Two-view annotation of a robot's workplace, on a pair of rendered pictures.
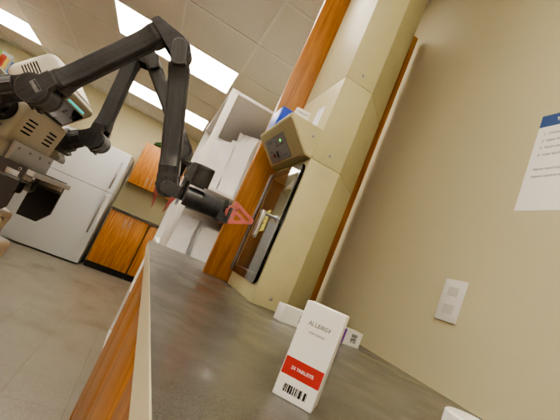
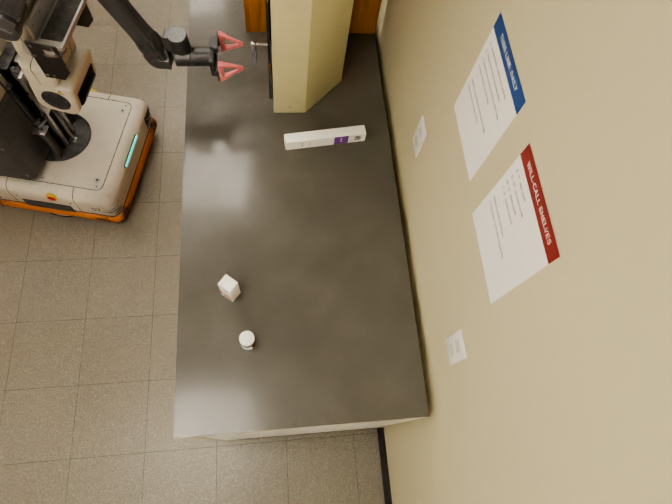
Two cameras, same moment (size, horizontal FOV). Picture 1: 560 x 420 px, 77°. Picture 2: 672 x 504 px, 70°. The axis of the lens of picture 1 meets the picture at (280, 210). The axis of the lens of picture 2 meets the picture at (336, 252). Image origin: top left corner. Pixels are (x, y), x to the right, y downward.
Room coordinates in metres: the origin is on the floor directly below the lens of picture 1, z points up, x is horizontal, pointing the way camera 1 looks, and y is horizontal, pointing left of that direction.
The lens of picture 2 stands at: (0.01, -0.36, 2.34)
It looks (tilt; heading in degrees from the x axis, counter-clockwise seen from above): 67 degrees down; 0
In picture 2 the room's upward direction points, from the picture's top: 15 degrees clockwise
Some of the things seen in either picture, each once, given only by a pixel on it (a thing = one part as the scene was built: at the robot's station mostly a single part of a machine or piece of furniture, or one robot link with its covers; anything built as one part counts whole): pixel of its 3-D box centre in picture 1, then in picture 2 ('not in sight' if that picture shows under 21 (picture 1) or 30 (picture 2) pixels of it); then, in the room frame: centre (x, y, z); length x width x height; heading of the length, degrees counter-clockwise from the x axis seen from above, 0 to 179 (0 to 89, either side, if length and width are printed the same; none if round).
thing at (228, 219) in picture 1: (237, 216); (228, 64); (1.02, 0.11, 1.15); 0.09 x 0.07 x 0.07; 108
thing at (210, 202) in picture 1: (212, 207); (204, 56); (1.03, 0.19, 1.15); 0.10 x 0.07 x 0.07; 18
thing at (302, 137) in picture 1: (282, 144); not in sight; (1.18, 0.08, 1.46); 0.32 x 0.11 x 0.10; 18
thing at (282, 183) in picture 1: (265, 221); (267, 20); (1.20, 0.03, 1.19); 0.30 x 0.01 x 0.40; 18
